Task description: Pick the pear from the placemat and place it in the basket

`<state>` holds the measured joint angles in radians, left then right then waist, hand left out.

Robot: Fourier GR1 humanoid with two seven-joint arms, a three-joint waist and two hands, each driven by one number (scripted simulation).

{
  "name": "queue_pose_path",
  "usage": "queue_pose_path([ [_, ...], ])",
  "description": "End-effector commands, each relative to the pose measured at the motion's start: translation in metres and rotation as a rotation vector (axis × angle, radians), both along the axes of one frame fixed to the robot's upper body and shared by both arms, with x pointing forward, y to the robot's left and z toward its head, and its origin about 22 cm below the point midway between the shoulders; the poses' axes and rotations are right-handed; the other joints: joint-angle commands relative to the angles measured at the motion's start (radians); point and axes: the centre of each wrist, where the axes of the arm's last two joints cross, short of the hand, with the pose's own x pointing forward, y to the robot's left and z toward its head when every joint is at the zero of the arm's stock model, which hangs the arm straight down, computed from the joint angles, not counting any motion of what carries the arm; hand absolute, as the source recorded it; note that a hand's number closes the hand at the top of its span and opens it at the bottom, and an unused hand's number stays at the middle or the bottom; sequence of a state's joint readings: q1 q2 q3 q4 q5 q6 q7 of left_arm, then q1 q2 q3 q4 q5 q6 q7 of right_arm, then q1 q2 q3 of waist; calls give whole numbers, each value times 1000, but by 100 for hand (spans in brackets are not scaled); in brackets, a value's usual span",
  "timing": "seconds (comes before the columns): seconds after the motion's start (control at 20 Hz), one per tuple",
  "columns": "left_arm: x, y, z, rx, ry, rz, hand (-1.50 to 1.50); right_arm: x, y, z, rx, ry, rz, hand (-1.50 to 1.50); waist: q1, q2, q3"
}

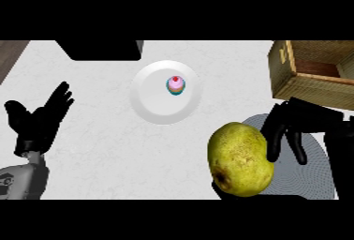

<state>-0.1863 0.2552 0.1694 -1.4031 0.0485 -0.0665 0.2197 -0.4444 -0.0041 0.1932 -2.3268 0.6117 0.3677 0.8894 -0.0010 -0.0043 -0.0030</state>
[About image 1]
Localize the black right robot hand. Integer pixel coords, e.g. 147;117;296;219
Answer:
258;97;354;201

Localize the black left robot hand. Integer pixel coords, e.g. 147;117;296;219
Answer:
3;81;76;158

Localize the yellow-green pear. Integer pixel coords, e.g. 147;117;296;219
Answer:
206;121;277;198

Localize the wooden crate basket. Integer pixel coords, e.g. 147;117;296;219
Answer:
267;40;354;112

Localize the round grey placemat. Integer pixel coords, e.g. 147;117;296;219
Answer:
240;112;340;201

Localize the brown wooden panel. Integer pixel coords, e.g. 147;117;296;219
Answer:
0;40;32;85

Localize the white round plate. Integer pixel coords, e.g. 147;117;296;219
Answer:
128;59;203;126

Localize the black appliance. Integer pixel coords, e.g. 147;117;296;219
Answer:
54;40;144;62

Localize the pink frosted cupcake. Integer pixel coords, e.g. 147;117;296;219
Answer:
165;75;187;97

